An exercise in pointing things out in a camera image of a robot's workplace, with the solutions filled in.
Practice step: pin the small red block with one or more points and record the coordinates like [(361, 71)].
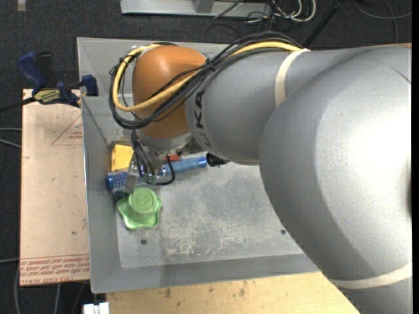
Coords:
[(173, 158)]

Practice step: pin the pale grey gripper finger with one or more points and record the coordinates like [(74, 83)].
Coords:
[(134, 167), (132, 180)]

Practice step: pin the yellow block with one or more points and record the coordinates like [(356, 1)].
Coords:
[(121, 156)]

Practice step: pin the brown cardboard board, red print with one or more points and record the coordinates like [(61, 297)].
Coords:
[(52, 188)]

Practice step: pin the green flower-shaped cup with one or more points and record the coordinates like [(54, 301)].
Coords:
[(140, 208)]

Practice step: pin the blue ribbed cylinder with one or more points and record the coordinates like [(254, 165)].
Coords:
[(114, 182)]

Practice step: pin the grey metal bin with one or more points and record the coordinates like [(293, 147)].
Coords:
[(209, 214)]

